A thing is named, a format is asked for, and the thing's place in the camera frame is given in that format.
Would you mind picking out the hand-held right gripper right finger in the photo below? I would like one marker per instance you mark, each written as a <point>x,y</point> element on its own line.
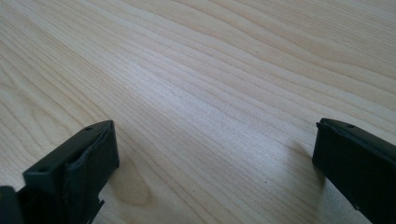
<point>358,165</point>

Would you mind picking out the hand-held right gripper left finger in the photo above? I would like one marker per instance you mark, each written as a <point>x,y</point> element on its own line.
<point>81,168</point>

